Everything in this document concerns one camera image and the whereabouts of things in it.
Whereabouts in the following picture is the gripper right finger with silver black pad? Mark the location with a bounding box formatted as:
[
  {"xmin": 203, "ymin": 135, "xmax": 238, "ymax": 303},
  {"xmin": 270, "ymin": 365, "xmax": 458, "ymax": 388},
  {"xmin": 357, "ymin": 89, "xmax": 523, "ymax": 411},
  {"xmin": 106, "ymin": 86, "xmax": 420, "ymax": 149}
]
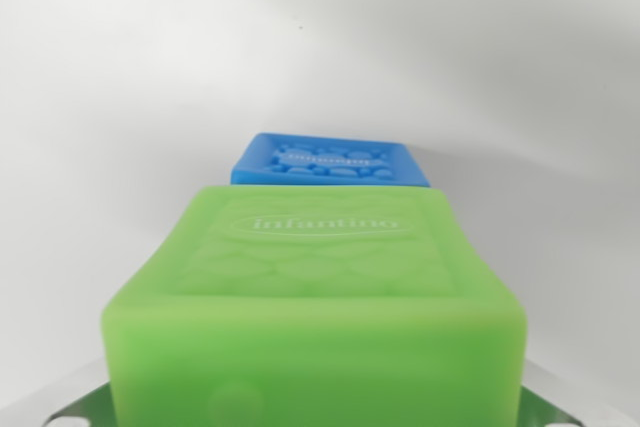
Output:
[{"xmin": 519, "ymin": 360, "xmax": 640, "ymax": 427}]

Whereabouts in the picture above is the gripper left finger with silver black pad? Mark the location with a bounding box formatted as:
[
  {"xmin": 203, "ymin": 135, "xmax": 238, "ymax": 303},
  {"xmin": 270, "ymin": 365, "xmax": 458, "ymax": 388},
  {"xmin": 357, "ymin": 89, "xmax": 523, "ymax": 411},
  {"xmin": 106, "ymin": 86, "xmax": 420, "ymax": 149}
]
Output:
[{"xmin": 0, "ymin": 359, "xmax": 121, "ymax": 427}]

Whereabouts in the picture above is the green soft toy cube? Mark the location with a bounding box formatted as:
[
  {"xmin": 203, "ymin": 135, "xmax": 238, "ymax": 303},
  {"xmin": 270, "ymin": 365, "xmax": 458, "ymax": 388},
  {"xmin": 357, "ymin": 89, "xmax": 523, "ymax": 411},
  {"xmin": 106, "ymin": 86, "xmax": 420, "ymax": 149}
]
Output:
[{"xmin": 98, "ymin": 183, "xmax": 530, "ymax": 427}]

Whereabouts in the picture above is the blue soft toy cube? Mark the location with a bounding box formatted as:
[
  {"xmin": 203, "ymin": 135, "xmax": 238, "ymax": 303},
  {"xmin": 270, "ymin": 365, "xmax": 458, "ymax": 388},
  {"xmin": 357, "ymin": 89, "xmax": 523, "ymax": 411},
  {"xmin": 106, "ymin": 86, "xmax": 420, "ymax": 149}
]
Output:
[{"xmin": 230, "ymin": 132, "xmax": 432, "ymax": 189}]

